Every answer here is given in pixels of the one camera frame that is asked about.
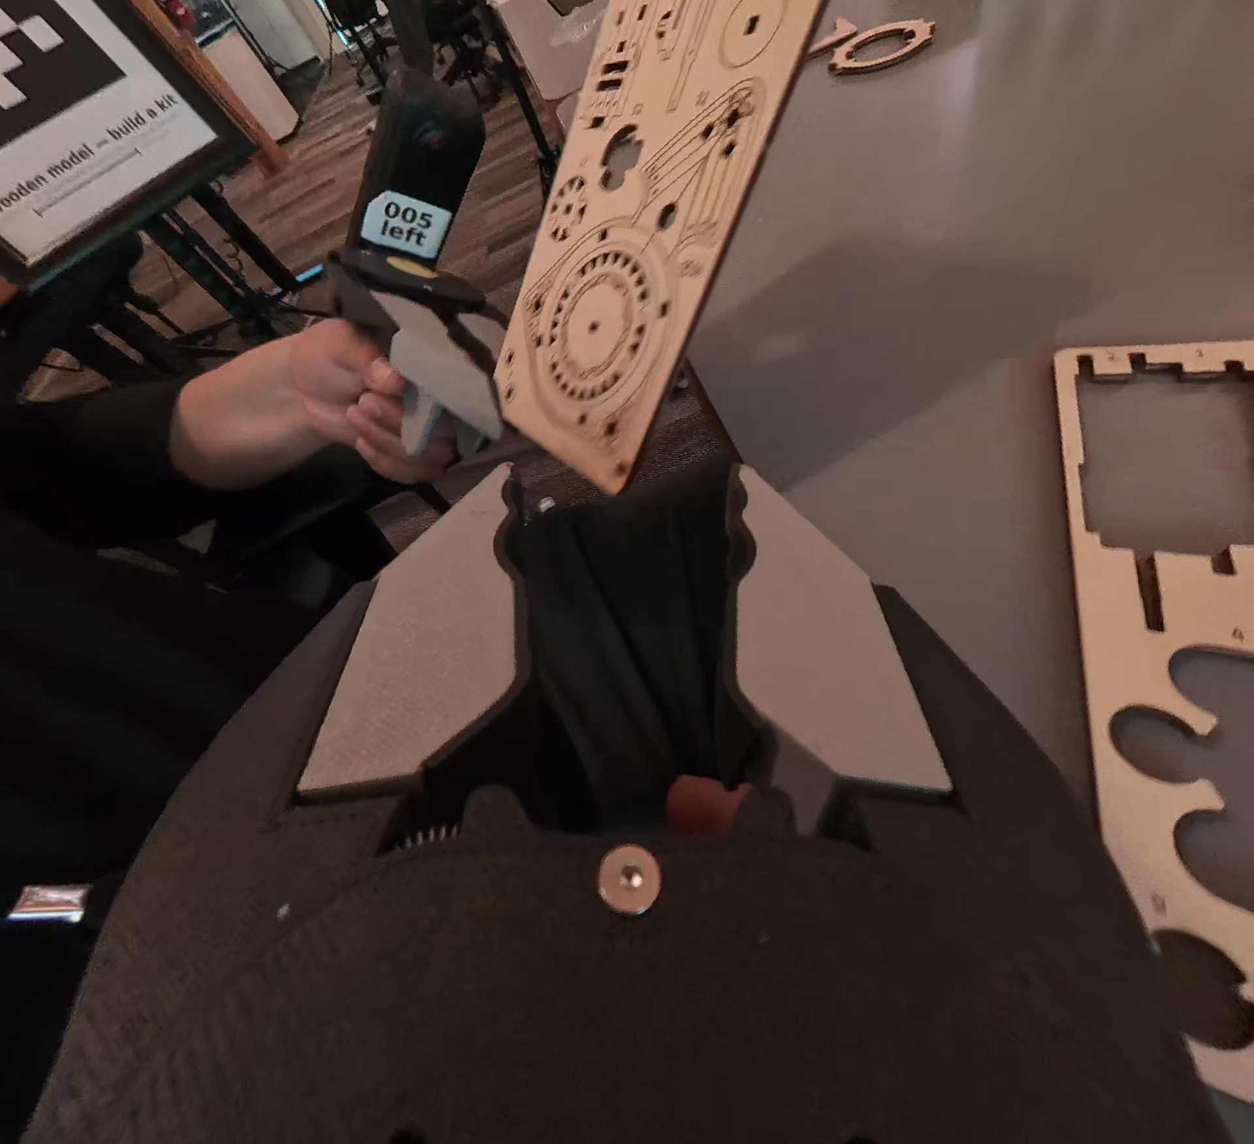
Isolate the framed marker sign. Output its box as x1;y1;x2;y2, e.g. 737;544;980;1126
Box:
0;0;259;292

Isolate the person's left hand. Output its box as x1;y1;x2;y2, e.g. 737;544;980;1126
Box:
177;320;463;485

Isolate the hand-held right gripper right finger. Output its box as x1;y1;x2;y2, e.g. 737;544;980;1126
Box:
721;466;952;832

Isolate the oval wooden ring part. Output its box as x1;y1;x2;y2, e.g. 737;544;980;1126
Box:
826;15;939;80

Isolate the large wooden parts sheet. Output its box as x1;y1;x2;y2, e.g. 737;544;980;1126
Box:
492;0;871;496

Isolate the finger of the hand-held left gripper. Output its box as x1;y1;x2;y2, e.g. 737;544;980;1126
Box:
377;294;509;461

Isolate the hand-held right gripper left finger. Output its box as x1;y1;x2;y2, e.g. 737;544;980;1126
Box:
298;468;535;797

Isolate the wooden sheet with cloud cutouts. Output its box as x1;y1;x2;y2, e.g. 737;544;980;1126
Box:
1054;344;1254;1103

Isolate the black easel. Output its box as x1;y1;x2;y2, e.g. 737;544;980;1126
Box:
0;175;329;401

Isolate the person's dark-clothed body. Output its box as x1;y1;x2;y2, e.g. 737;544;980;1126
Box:
0;438;743;1144

